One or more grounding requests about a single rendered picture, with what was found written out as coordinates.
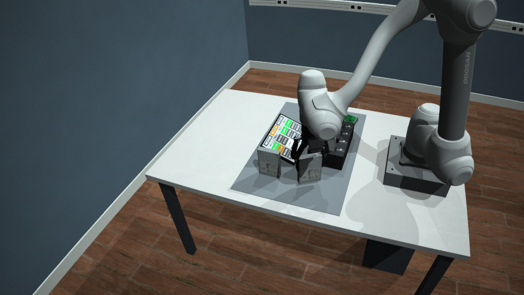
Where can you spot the black status display screen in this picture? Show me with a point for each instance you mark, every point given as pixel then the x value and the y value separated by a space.
pixel 280 137

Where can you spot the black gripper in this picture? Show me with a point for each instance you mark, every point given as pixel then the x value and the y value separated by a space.
pixel 305 134

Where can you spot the grey flat mat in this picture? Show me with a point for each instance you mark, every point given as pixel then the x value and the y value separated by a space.
pixel 325 196

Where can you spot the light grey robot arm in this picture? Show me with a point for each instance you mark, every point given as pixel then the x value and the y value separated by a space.
pixel 436 138

